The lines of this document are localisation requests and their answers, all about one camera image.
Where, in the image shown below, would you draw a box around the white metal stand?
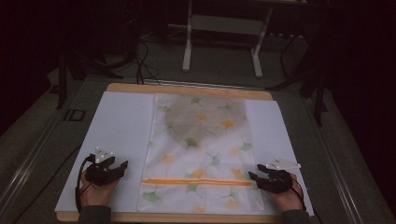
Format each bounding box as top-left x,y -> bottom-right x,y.
181,0 -> 276,79

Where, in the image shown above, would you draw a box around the floral white cloth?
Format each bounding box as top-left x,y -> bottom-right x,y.
136,92 -> 266,216

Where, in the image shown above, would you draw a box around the metal floor rail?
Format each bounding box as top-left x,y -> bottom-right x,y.
303,96 -> 365,224
0,77 -> 92,206

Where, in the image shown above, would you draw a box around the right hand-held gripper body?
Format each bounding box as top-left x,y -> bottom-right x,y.
261,157 -> 302,194

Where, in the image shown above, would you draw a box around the person's right hand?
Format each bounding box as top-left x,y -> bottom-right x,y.
266,173 -> 308,213

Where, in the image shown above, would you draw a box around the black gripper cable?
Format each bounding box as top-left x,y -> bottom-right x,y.
74,154 -> 96,213
290,177 -> 308,210

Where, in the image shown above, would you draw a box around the black stand legs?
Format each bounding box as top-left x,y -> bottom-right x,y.
55,43 -> 138,110

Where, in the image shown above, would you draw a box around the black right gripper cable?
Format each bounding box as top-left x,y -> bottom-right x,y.
290,177 -> 308,210

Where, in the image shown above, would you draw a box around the white table mat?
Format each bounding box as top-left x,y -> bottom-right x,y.
54,91 -> 316,217

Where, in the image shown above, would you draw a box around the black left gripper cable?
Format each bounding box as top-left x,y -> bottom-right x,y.
74,154 -> 96,213

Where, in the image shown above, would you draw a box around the person's left hand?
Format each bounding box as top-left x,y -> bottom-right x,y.
78,169 -> 121,208

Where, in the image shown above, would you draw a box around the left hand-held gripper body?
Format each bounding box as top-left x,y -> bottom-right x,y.
85,147 -> 119,188

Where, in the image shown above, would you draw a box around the black floor cables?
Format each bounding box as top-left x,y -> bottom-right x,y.
134,39 -> 163,87

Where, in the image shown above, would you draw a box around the black floor socket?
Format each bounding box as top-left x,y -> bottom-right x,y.
63,108 -> 87,122

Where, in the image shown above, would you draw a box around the black tripod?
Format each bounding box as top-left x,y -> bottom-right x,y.
265,18 -> 332,127

